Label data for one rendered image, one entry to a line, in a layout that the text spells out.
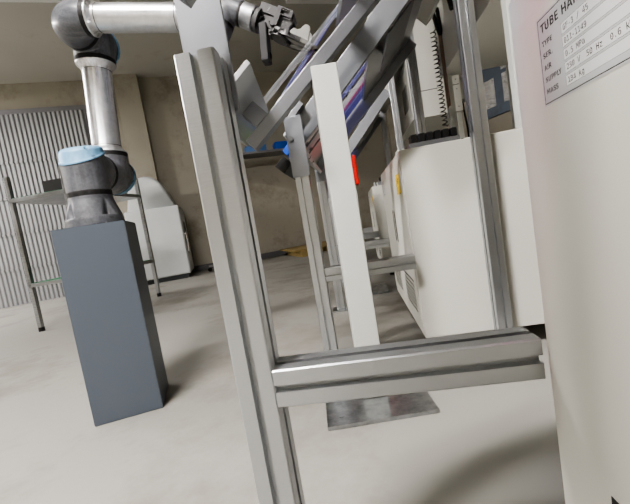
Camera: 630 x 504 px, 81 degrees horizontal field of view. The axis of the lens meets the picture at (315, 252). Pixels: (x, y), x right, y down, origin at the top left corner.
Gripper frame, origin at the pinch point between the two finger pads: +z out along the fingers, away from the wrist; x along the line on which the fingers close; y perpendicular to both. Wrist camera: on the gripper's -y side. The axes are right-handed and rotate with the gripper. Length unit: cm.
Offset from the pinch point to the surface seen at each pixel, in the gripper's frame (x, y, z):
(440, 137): 5.3, -8.4, 47.7
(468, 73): -13.9, 4.3, 45.0
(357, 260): -32, -51, 37
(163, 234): 324, -157, -176
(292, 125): -14.3, -25.5, 6.3
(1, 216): 314, -218, -378
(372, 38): -9.9, 5.3, 17.2
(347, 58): -9.9, -2.0, 12.8
